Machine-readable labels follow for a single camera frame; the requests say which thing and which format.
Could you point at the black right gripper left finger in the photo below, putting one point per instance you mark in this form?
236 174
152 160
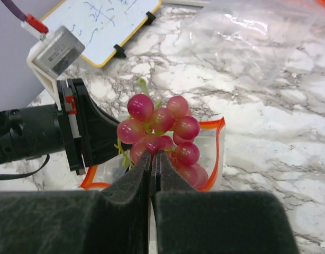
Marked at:
72 219

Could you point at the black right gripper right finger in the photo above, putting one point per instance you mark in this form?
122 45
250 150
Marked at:
220 222

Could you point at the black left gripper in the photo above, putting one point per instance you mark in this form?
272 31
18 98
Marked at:
88 133

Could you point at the pink fake grape bunch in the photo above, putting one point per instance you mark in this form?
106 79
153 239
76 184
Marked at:
157 126

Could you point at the clear zip top bag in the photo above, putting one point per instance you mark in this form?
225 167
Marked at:
252 40
218 126

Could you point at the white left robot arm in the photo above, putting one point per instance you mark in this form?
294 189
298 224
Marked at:
29 133

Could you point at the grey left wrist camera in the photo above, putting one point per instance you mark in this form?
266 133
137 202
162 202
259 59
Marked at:
51 56

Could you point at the small whiteboard with wooden frame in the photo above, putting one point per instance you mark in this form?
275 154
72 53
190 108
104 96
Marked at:
101 24

